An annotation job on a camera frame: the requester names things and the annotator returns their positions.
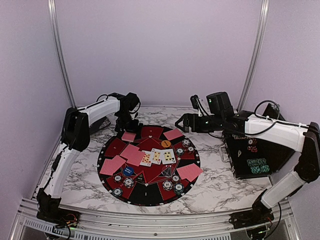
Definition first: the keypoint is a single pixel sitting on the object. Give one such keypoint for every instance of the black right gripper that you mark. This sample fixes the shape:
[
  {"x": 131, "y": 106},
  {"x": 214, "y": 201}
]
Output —
[{"x": 194, "y": 125}]

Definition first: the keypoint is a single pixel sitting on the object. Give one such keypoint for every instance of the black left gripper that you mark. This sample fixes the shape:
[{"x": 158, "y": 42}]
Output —
[{"x": 132, "y": 129}]

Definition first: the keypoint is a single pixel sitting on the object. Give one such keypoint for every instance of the red playing card deck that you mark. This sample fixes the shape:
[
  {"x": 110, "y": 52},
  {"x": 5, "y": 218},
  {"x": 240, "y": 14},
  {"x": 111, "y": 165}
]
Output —
[{"x": 128, "y": 136}]

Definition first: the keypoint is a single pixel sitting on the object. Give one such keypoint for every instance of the single red playing card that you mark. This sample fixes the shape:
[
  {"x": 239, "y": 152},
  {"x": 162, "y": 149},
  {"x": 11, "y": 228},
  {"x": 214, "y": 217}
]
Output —
[{"x": 109, "y": 167}]

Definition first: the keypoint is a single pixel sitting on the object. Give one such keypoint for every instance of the red brown poker chip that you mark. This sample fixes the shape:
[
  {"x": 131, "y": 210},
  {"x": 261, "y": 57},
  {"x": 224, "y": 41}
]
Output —
[
  {"x": 190, "y": 149},
  {"x": 175, "y": 178},
  {"x": 117, "y": 178}
]

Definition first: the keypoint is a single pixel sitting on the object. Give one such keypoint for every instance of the ten of hearts card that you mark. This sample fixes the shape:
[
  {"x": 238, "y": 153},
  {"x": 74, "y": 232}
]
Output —
[{"x": 147, "y": 158}]

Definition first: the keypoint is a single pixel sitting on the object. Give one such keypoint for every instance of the five of hearts card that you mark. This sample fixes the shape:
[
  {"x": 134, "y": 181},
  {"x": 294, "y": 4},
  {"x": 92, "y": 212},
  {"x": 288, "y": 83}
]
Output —
[{"x": 157, "y": 156}]

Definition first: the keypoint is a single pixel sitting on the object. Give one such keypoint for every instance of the orange big blind button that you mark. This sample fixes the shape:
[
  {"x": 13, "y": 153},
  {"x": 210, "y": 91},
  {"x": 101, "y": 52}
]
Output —
[{"x": 166, "y": 144}]

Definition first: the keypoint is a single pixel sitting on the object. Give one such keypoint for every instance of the blue small blind button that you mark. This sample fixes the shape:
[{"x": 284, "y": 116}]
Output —
[{"x": 128, "y": 171}]

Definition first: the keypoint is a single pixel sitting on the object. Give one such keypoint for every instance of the face up playing card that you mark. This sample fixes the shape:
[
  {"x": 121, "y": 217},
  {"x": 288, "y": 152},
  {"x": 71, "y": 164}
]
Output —
[{"x": 168, "y": 157}]

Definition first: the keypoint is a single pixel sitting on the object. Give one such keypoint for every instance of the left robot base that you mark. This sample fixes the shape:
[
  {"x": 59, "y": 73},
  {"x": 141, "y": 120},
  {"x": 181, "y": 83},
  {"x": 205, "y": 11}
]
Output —
[{"x": 49, "y": 210}]

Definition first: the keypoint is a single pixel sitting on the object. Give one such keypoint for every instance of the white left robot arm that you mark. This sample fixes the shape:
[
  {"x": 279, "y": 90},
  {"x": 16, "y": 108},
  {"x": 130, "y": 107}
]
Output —
[{"x": 75, "y": 136}]

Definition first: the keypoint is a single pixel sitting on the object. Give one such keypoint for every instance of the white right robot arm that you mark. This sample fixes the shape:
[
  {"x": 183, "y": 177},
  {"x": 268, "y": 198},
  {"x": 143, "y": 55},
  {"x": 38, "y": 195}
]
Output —
[{"x": 302, "y": 138}]

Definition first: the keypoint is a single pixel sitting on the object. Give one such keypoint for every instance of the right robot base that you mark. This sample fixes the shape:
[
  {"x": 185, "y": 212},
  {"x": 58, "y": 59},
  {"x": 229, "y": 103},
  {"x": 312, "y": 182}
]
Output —
[{"x": 256, "y": 220}]

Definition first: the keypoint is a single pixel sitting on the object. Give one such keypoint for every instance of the round red black poker mat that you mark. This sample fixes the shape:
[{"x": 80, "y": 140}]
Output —
[{"x": 148, "y": 184}]

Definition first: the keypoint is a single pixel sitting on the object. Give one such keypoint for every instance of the black poker chip case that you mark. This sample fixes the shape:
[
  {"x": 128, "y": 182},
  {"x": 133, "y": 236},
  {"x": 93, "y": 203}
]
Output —
[{"x": 253, "y": 157}]

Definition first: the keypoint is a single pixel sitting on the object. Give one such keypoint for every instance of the clear round dealer button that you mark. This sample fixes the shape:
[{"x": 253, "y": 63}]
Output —
[{"x": 168, "y": 173}]

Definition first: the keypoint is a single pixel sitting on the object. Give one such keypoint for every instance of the aluminium front rail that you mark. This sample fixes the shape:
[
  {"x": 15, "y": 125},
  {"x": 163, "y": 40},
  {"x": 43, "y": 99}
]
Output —
[{"x": 104, "y": 225}]

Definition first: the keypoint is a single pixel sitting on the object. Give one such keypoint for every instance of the right aluminium frame post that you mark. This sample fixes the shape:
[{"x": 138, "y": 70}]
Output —
[{"x": 259, "y": 38}]

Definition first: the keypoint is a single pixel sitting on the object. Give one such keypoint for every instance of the aluminium frame post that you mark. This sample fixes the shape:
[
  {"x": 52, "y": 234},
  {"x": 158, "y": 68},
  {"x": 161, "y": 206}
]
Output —
[
  {"x": 59, "y": 50},
  {"x": 259, "y": 38}
]

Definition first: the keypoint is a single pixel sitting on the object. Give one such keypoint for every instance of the left aluminium frame post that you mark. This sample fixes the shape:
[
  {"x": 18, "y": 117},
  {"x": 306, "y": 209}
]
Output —
[{"x": 59, "y": 50}]

